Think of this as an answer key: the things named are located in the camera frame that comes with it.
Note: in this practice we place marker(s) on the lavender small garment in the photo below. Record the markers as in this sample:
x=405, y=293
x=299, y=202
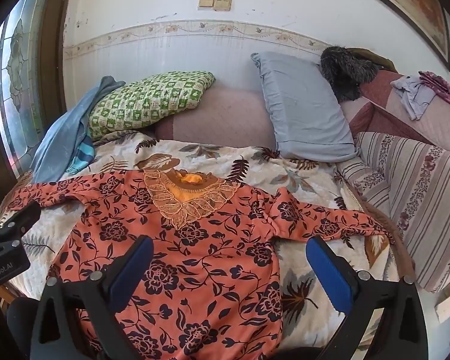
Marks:
x=414, y=95

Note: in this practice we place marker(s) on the orange floral blouse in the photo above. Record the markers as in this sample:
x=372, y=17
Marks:
x=212, y=290

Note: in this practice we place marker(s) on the black furry garment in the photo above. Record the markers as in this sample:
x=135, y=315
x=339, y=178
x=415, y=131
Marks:
x=345, y=72

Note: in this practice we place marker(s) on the dark wooden door frame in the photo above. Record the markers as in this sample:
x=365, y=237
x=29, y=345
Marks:
x=52, y=45

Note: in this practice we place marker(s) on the large framed painting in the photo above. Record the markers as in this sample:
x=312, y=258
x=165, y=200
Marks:
x=428, y=19

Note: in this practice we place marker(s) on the green checkered pillow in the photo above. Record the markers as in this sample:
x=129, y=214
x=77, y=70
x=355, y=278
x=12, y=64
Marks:
x=144, y=102

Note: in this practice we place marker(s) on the magenta small garment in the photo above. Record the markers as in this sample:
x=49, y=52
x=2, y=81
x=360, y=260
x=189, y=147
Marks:
x=437, y=83

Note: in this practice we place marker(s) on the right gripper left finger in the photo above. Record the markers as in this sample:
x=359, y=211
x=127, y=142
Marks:
x=57, y=332

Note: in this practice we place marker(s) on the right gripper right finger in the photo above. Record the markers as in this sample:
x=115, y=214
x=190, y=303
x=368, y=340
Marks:
x=401, y=333

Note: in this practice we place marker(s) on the stained glass window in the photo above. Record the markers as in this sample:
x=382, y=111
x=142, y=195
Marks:
x=21, y=126

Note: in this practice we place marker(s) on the blue grey cloth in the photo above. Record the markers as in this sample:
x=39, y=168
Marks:
x=61, y=142

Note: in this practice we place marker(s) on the grey blue pillow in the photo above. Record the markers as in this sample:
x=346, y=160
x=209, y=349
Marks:
x=307, y=119

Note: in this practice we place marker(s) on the teal striped sweater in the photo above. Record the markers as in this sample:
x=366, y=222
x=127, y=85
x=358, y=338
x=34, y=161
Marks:
x=84, y=155

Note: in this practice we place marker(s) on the pink quilted sofa back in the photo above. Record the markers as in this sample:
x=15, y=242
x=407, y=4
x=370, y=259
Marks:
x=379, y=109

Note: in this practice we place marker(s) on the pink quilted mattress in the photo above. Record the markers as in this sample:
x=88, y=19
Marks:
x=225, y=117

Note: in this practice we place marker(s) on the beige wall switch plate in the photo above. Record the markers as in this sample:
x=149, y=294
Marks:
x=215, y=5

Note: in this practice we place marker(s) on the striped floral cushion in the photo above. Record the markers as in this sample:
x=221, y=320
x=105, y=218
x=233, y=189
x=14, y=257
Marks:
x=409, y=181

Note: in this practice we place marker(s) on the olive green garment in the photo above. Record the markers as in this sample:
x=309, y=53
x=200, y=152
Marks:
x=382, y=62

